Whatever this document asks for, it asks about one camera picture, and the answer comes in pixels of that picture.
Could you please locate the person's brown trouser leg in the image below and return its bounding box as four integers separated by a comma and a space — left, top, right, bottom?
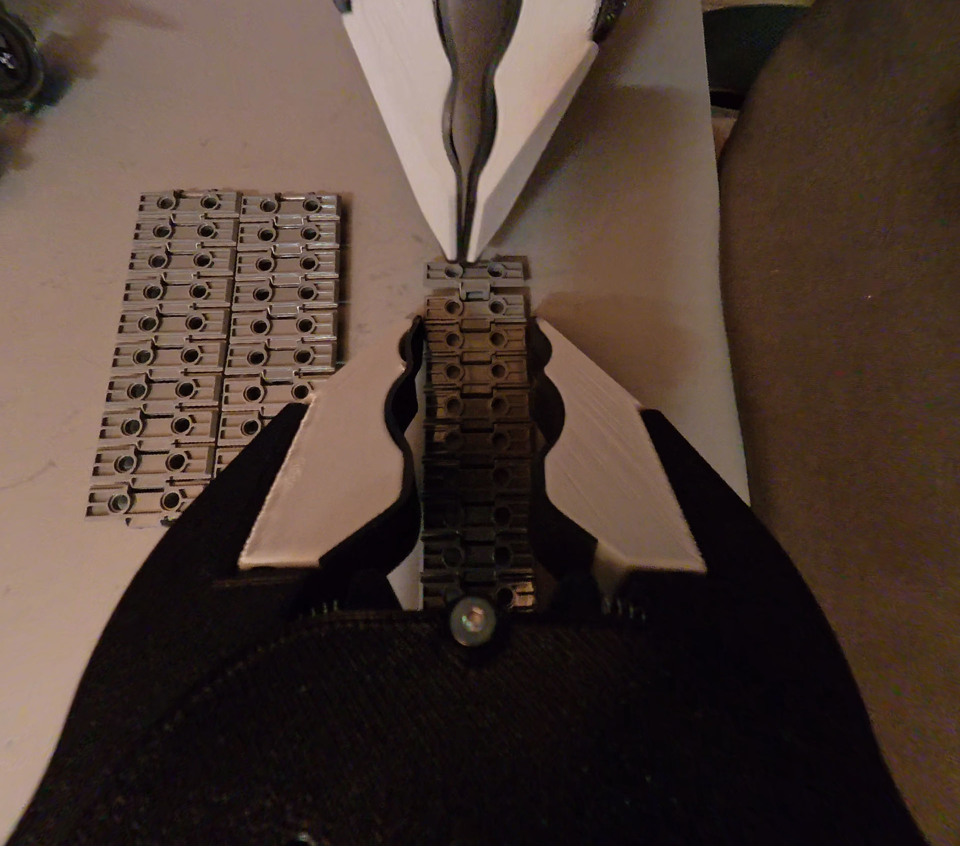
718, 0, 960, 846

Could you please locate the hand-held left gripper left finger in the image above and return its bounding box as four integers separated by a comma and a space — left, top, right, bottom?
238, 315, 427, 570

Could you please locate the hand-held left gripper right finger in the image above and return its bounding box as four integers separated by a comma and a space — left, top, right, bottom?
531, 317, 708, 609

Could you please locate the dark object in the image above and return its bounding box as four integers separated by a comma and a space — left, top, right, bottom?
703, 4, 807, 108

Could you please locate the grey track link strip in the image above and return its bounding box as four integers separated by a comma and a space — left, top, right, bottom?
84, 188, 243, 532
418, 291, 540, 613
212, 189, 348, 480

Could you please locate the single grey track link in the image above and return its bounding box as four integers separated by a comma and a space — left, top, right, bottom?
425, 255, 531, 285

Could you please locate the black toy wheel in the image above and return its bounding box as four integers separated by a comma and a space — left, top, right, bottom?
0, 9, 46, 112

